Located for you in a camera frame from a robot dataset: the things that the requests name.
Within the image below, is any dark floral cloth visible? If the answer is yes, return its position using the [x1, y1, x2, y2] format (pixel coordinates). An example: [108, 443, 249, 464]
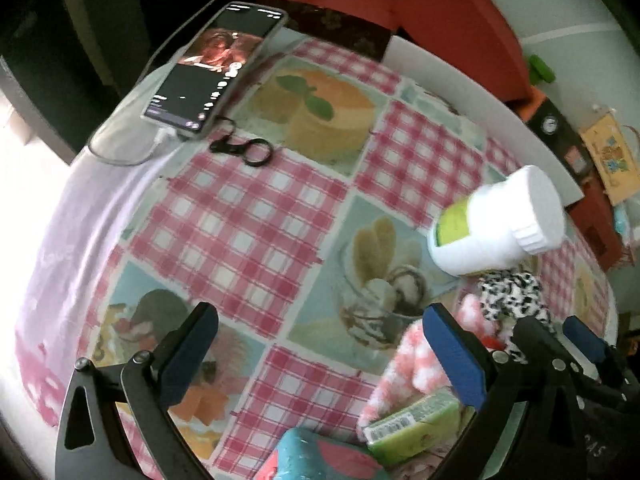
[285, 2, 393, 63]

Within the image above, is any black clasp with ring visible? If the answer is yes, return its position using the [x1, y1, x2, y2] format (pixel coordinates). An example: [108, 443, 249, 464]
[209, 116, 275, 166]

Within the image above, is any orange box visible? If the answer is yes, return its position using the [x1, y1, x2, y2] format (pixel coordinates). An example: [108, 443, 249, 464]
[510, 85, 551, 122]

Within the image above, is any white bottle with green label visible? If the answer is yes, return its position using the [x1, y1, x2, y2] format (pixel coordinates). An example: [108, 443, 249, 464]
[427, 165, 567, 277]

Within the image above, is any dark furniture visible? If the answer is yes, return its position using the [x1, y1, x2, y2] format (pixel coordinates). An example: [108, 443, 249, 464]
[0, 0, 166, 163]

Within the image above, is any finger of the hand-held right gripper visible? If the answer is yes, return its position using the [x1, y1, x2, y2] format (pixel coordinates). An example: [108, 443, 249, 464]
[562, 316, 626, 387]
[511, 315, 557, 362]

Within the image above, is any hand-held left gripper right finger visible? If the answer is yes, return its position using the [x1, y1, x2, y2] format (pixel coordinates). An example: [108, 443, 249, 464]
[422, 302, 590, 480]

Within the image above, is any pink crumpled cloth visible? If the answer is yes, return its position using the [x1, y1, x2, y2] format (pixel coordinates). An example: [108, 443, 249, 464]
[385, 452, 453, 480]

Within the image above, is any clear charging cable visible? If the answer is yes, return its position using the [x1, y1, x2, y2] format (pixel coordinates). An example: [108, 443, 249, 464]
[87, 60, 181, 167]

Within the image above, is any teal pink printed pouch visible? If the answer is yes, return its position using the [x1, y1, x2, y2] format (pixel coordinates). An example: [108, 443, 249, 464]
[260, 427, 391, 480]

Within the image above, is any checkered printed tablecloth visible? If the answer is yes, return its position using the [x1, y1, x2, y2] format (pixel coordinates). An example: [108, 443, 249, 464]
[75, 37, 618, 480]

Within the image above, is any white foam board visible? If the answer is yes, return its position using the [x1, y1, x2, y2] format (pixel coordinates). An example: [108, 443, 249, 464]
[385, 35, 586, 208]

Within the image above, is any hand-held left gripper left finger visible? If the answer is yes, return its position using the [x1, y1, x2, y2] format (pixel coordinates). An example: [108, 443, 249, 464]
[54, 301, 221, 480]

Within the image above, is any light blue plastic bag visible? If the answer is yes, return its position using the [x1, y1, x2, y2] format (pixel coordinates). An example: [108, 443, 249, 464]
[612, 205, 639, 247]

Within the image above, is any black white spotted sock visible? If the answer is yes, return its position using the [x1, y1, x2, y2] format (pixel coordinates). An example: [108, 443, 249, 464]
[475, 266, 556, 366]

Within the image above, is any black box with dial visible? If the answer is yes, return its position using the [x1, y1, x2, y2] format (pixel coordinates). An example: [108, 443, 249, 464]
[527, 100, 586, 161]

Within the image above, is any white pink bedsheet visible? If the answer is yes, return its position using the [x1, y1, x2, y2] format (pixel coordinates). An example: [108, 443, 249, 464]
[0, 65, 181, 431]

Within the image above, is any black smartphone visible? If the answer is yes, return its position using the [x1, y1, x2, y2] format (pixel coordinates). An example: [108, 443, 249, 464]
[143, 1, 288, 140]

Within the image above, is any pink white fuzzy sock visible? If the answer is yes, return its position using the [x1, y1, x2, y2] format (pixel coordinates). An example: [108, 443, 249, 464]
[357, 292, 501, 431]

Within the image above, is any green packet with barcode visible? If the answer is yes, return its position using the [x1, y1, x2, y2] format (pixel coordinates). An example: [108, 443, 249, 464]
[362, 390, 461, 466]

